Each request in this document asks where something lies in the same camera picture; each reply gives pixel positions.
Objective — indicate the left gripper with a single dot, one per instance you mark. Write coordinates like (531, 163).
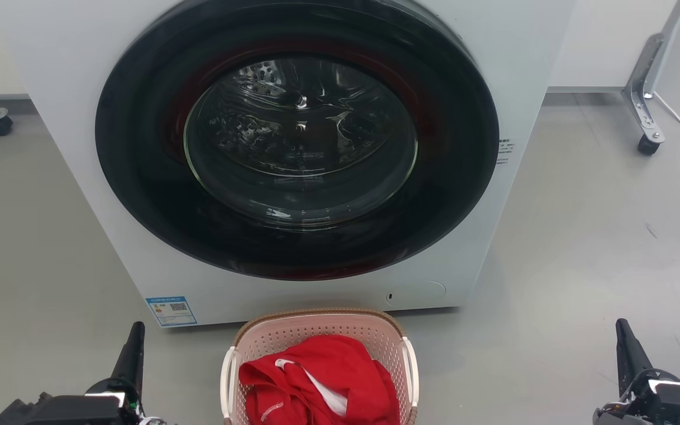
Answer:
(80, 410)

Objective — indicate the pink perforated laundry basket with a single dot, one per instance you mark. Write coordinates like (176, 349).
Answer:
(316, 327)

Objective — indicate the blue white energy label sticker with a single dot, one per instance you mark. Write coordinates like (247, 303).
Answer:
(170, 311)

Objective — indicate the round black glass washer door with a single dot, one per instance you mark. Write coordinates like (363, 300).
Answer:
(139, 177)

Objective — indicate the white garment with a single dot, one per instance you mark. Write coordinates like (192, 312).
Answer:
(328, 396)

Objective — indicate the white front-load washing machine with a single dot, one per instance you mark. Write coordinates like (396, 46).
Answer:
(80, 147)

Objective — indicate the round white filter cover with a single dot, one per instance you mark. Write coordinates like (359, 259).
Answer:
(417, 293)

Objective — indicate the red garment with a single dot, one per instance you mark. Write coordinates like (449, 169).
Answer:
(352, 366)

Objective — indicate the grey metal stand with caster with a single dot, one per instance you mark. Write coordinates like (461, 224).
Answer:
(641, 88)

